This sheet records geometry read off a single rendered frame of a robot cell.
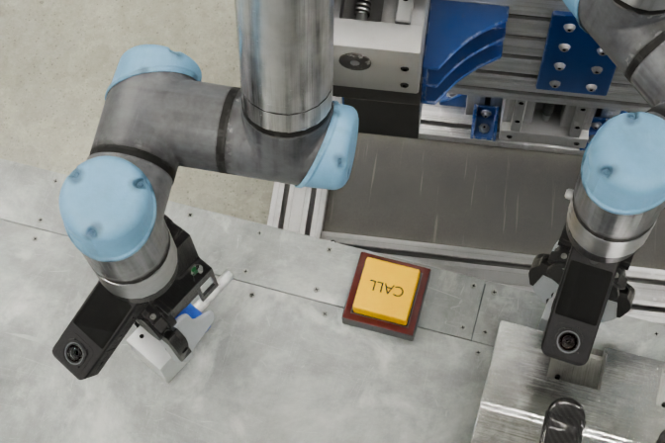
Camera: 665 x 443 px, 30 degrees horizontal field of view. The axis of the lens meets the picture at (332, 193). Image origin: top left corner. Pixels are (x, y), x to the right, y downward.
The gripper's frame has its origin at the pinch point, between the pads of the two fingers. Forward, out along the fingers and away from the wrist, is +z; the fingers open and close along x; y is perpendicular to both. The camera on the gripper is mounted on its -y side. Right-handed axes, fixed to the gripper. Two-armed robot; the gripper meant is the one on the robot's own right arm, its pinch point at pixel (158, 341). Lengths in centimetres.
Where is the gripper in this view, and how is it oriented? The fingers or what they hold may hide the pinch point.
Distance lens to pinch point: 132.7
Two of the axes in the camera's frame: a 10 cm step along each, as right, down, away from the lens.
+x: -7.6, -5.9, 2.9
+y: 6.5, -7.1, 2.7
